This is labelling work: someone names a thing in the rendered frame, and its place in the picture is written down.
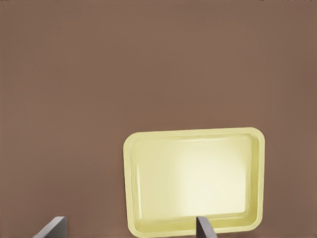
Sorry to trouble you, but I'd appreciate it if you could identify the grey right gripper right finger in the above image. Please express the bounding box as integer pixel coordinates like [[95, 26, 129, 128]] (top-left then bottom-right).
[[196, 216, 217, 238]]

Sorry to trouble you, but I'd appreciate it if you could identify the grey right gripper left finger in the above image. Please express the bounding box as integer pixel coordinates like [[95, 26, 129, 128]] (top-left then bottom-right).
[[34, 216, 68, 238]]

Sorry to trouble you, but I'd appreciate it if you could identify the pale yellow rectangular tray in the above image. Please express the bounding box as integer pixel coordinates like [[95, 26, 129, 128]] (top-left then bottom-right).
[[123, 127, 266, 236]]

